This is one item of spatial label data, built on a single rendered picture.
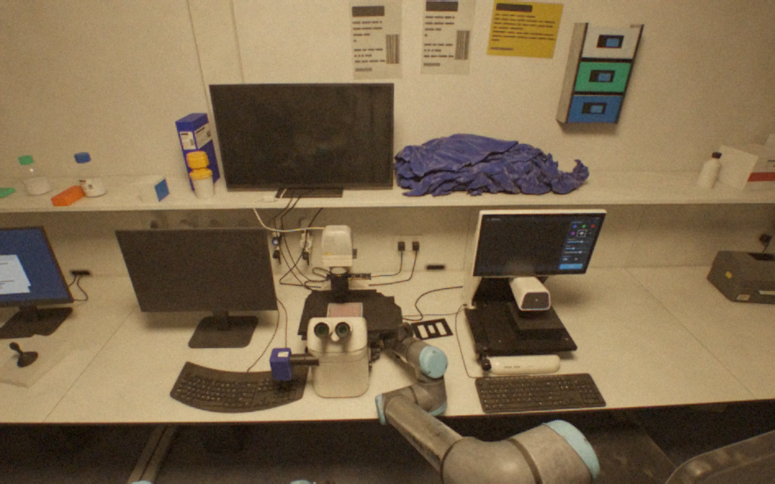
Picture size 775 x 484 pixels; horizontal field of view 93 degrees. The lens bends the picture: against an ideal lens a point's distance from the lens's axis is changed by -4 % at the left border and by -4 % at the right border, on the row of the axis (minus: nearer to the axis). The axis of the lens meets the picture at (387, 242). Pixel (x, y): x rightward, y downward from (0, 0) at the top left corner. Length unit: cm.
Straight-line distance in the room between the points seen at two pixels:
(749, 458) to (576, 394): 48
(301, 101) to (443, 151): 61
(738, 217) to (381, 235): 188
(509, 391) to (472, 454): 75
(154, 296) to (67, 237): 86
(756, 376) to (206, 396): 206
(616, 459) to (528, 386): 48
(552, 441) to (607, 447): 106
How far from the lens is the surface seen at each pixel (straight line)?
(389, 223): 189
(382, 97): 159
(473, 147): 176
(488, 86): 191
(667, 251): 254
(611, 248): 234
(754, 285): 248
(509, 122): 197
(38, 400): 189
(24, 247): 200
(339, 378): 138
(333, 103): 160
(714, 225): 262
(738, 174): 239
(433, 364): 125
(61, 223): 242
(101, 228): 232
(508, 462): 77
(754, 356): 217
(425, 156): 170
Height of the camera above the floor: 189
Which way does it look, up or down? 30 degrees down
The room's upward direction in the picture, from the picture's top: straight up
